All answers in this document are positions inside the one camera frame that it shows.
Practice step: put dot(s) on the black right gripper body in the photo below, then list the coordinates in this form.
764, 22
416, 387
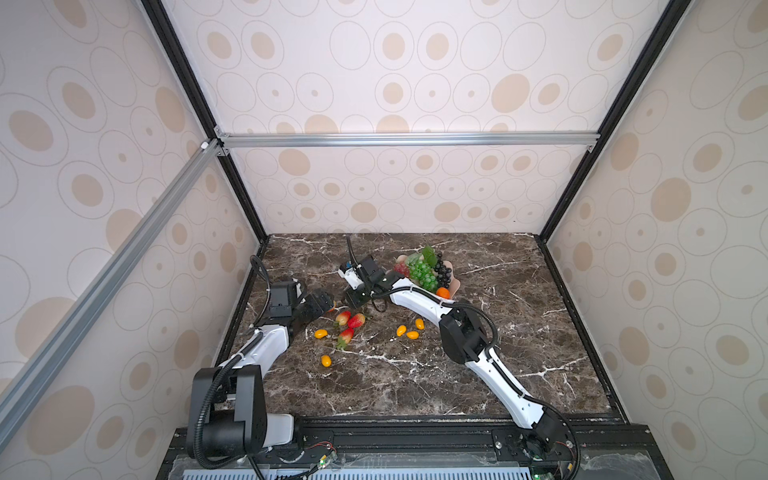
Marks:
358, 295

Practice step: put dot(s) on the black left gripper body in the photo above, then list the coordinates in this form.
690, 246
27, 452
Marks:
308, 309

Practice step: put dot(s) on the red fake grape bunch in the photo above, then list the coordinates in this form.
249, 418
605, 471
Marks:
402, 268

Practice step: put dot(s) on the green fake grape bunch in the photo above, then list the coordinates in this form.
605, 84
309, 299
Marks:
421, 268

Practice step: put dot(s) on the black fake grape bunch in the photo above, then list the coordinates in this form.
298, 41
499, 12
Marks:
443, 272

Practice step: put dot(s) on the pink scalloped fruit bowl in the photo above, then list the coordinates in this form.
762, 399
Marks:
455, 284

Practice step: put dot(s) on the red yellow-tipped fake strawberry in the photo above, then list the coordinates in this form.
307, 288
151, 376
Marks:
343, 318

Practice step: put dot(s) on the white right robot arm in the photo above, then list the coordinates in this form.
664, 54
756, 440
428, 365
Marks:
469, 338

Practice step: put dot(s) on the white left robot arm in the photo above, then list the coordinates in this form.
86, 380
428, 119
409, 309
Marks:
228, 417

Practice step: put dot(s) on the silver horizontal aluminium bar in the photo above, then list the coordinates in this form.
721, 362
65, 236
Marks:
428, 139

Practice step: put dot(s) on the silver diagonal aluminium bar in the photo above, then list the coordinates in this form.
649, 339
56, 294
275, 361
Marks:
40, 371

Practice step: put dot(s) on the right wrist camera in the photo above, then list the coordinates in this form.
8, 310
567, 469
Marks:
364, 274

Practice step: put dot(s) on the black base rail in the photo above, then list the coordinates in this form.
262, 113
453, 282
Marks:
602, 447

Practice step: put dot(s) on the black vertical frame post left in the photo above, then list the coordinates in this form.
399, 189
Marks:
160, 22

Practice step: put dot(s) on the black vertical frame post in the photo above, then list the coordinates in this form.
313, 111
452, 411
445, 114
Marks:
648, 56
160, 22

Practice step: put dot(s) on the black vertical frame post right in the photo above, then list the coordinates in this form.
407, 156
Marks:
648, 56

